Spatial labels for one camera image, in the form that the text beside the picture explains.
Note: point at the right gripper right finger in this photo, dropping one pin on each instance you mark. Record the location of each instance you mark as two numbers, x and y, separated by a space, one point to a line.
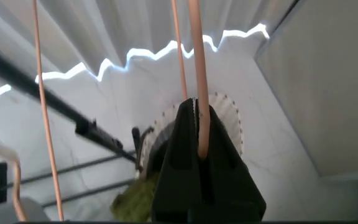
235 199

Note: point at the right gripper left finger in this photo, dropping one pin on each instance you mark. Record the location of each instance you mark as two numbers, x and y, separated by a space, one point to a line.
176 193

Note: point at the pink clothes hanger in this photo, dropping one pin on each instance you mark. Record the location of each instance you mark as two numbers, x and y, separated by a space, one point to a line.
46 118
200 77

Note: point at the white laundry basket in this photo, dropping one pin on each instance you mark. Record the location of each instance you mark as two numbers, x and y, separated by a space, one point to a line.
228 118

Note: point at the black clothes rack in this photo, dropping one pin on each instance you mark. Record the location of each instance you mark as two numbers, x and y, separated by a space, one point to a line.
26 84

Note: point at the green garment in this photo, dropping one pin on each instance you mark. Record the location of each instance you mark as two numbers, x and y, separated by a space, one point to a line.
135 202

